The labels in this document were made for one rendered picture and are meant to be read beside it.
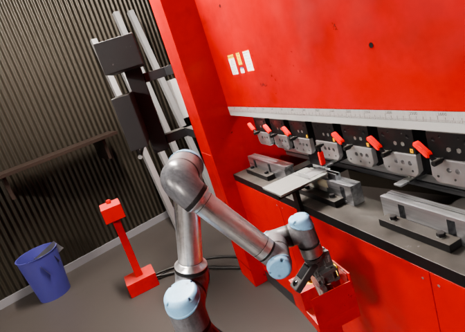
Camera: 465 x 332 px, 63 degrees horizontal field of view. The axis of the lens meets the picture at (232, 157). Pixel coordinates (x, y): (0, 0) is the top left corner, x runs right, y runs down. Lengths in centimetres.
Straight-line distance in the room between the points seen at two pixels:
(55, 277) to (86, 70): 212
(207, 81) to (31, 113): 229
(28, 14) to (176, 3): 226
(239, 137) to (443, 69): 168
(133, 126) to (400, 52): 178
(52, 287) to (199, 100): 240
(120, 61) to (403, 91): 179
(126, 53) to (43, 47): 197
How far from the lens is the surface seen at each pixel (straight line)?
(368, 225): 160
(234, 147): 262
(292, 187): 177
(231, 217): 113
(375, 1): 130
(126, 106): 257
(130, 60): 258
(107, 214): 322
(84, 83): 448
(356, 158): 158
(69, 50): 450
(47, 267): 402
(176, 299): 128
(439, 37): 118
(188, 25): 254
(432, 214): 145
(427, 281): 144
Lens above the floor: 165
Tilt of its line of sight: 15 degrees down
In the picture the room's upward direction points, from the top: 18 degrees counter-clockwise
